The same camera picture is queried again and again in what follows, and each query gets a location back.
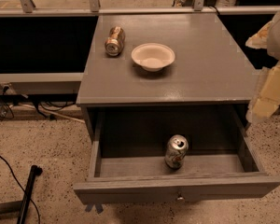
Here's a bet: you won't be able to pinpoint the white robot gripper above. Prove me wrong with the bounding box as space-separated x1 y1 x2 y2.
245 10 280 124

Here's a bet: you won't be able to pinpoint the silver 7up soda can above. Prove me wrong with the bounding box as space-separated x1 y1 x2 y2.
164 134 189 169

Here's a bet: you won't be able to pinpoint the orange soda can lying down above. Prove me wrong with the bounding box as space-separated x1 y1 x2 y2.
105 26 125 56

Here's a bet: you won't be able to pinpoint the grey open top drawer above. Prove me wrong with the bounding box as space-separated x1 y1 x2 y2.
74 105 280 204

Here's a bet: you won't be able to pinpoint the grey wooden cabinet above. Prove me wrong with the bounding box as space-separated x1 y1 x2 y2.
76 13 262 142

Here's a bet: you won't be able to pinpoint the white paper bowl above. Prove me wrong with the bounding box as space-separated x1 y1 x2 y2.
131 43 175 72

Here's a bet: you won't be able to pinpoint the grey metal railing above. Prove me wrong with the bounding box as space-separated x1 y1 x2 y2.
0 0 280 18

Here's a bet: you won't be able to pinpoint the black stand leg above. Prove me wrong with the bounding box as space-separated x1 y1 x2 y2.
17 165 42 224

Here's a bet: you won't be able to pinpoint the grey wall shelf ledge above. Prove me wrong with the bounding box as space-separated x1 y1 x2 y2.
0 73 83 95

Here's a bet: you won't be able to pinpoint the tangled cables under ledge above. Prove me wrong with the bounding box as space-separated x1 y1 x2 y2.
0 83 85 124

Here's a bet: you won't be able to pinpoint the black floor cable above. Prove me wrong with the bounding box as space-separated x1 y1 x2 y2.
0 147 42 224

